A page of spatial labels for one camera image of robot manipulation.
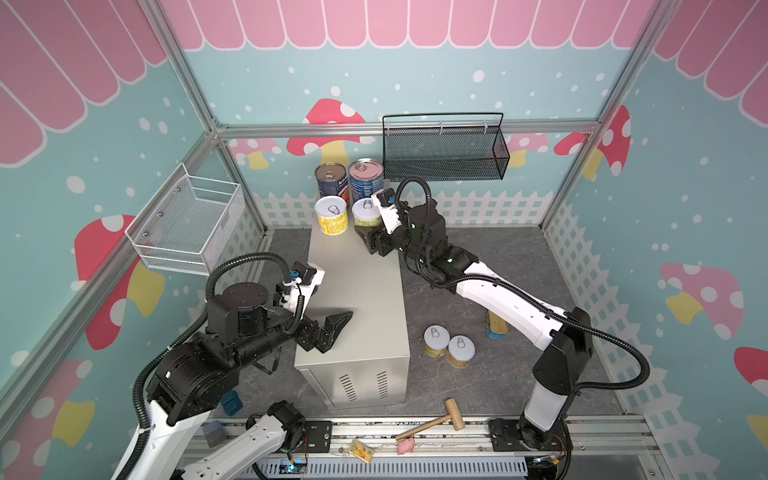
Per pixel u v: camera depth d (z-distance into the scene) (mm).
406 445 714
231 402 791
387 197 591
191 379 352
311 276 475
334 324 487
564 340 436
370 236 627
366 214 678
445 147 936
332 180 686
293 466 727
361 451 716
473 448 741
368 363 863
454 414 761
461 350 836
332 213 684
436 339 851
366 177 698
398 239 636
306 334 485
